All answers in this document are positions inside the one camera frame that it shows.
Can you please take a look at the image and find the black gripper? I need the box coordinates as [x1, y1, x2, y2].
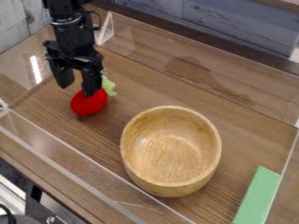
[42, 18, 106, 98]

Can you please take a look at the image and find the red plush strawberry toy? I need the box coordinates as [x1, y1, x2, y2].
[70, 75, 118, 117]

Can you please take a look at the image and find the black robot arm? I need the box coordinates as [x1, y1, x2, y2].
[42, 0, 104, 97]

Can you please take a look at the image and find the wooden bowl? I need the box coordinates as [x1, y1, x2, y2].
[120, 105, 222, 198]

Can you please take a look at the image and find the green tape strip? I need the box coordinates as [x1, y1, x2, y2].
[231, 166, 280, 224]

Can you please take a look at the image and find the clear acrylic corner bracket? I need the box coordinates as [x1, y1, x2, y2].
[95, 12, 115, 46]

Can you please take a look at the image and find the clear acrylic enclosure wall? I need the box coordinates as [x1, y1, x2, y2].
[0, 16, 299, 224]

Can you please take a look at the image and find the black metal table bracket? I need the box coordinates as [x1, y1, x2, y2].
[24, 185, 67, 224]

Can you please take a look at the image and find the black cable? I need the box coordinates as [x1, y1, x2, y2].
[0, 203, 16, 224]

